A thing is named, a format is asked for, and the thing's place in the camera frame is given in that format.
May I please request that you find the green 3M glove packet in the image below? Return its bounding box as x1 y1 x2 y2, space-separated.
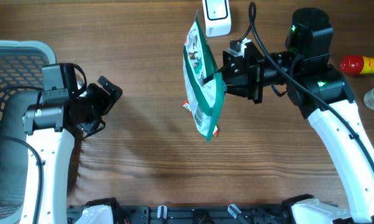
182 12 227 142

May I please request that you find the red sachet packet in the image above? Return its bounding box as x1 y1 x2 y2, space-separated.
182 100 220 137

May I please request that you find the chilli sauce bottle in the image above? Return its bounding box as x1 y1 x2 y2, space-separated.
340 55 374 75

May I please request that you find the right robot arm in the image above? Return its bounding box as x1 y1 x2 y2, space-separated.
218 7 374 223

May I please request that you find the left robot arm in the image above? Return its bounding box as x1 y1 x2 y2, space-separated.
20 63 123 223

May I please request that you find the white barcode scanner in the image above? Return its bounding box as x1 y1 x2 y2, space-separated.
202 0 231 37

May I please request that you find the grey plastic basket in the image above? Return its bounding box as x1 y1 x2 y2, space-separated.
0 40 57 223

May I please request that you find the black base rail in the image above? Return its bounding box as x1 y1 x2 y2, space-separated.
67 203 290 224

